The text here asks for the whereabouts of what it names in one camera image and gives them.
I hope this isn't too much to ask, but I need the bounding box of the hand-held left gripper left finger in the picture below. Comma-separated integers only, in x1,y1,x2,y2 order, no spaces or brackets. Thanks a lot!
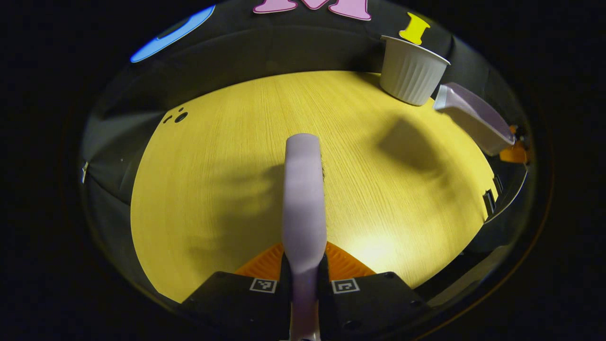
179,242,293,341

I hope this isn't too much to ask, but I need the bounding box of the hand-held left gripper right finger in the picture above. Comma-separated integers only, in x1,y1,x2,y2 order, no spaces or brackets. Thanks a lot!
317,241,432,341

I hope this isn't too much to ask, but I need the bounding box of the pale purple dustpan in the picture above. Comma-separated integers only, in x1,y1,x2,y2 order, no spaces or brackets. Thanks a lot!
433,82,517,157

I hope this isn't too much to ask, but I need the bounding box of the small pale purple broom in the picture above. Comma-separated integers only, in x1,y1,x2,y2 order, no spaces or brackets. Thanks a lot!
282,133,328,341

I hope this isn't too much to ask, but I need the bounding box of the white ribbed garbage bin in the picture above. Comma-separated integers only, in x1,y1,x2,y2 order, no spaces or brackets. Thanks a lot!
379,35,451,107

